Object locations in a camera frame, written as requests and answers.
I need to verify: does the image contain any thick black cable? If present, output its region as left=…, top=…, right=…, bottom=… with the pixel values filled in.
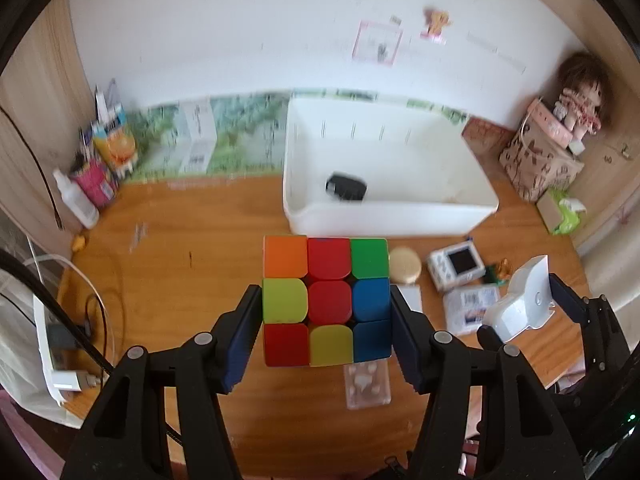
left=0, top=250, right=121, bottom=378

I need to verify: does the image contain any white charger plug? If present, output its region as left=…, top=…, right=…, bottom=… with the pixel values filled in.
left=50, top=370, right=97, bottom=394

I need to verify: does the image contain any white handheld screen device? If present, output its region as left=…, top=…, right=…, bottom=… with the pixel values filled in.
left=426, top=241, right=487, bottom=293

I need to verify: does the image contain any red drawn cardboard sheet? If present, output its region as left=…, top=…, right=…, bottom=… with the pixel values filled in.
left=461, top=116, right=521, bottom=161

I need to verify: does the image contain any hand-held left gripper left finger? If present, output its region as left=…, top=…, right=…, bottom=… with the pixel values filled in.
left=60, top=284, right=264, bottom=480

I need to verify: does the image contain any multicolour puzzle cube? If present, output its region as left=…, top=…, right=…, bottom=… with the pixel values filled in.
left=261, top=234, right=393, bottom=368

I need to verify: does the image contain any green landscape wall strip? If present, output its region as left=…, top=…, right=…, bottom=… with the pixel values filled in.
left=125, top=89, right=471, bottom=181

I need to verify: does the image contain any pink pen cup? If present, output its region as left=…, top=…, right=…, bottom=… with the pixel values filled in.
left=70, top=157, right=119, bottom=209

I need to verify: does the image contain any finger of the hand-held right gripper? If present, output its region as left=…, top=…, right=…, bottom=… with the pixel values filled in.
left=476, top=325, right=506, bottom=357
left=548, top=272, right=608, bottom=333

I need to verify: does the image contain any small black box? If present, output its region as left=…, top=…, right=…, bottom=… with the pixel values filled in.
left=325, top=171, right=368, bottom=204

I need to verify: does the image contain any white plastic bottle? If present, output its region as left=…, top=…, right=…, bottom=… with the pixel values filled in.
left=52, top=169, right=101, bottom=230

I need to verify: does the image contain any green tissue packet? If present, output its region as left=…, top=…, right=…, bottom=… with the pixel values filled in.
left=536, top=187, right=587, bottom=236

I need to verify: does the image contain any round gold compact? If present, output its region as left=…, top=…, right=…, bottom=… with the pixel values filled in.
left=388, top=246, right=424, bottom=286

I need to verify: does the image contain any white power strip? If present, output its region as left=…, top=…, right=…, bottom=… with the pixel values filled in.
left=32, top=292, right=76, bottom=406

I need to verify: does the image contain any brown-haired doll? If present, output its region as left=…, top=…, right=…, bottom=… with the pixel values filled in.
left=552, top=51, right=612, bottom=143

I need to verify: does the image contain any thin black cable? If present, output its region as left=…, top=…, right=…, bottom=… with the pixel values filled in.
left=0, top=105, right=65, bottom=232

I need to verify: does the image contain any pink wall poster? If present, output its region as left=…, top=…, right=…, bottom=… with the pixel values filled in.
left=351, top=21, right=404, bottom=67

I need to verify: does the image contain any pink box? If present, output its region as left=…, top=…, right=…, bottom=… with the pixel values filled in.
left=527, top=99, right=576, bottom=150

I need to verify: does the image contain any white labelled power adapter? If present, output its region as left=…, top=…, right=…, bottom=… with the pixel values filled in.
left=442, top=285, right=501, bottom=337

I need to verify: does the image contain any wooden side panel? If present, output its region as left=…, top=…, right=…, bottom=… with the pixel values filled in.
left=0, top=0, right=98, bottom=233

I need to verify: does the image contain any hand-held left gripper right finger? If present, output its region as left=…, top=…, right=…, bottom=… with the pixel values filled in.
left=389, top=284, right=586, bottom=480

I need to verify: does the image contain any white carton box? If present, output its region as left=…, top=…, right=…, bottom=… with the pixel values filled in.
left=176, top=100, right=219, bottom=176

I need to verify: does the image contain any cartoon wall sticker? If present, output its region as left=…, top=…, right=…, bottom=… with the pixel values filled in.
left=420, top=7, right=453, bottom=45

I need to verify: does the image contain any blue and white box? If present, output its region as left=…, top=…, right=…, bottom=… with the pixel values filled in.
left=92, top=105, right=126, bottom=137

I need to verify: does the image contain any patterned brown paper bag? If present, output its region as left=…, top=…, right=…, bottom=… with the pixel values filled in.
left=499, top=120, right=585, bottom=203

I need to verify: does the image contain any clear plastic box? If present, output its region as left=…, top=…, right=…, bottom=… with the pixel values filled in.
left=343, top=361, right=392, bottom=409

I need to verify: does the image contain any white plastic bin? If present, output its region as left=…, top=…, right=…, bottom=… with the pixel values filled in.
left=281, top=95, right=501, bottom=238

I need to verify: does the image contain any white plastic stand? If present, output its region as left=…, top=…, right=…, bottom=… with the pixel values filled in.
left=479, top=255, right=557, bottom=346

